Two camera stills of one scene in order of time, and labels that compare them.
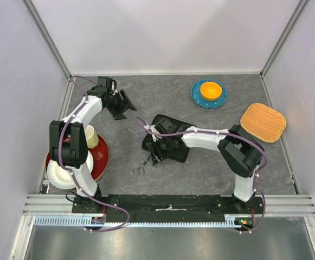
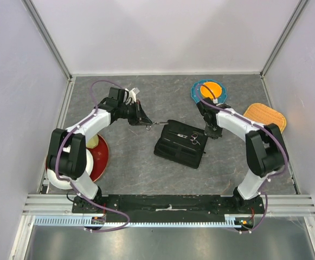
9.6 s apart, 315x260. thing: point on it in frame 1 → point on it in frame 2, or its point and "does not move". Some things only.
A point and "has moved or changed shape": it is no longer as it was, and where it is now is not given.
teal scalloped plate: [198, 99] does not move
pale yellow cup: [91, 137] does not move
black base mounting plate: [168, 208] does not move
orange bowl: [211, 91] does not move
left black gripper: [117, 114] → [140, 118]
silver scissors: [140, 169] has moved or changed shape
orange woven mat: [263, 122] does not move
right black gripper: [155, 158] → [214, 135]
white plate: [62, 177] does not move
